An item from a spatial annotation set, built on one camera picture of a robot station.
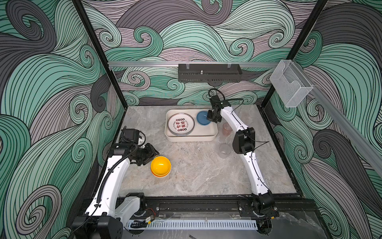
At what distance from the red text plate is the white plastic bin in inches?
0.5

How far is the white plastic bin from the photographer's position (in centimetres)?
100

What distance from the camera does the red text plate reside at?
1.03 metres
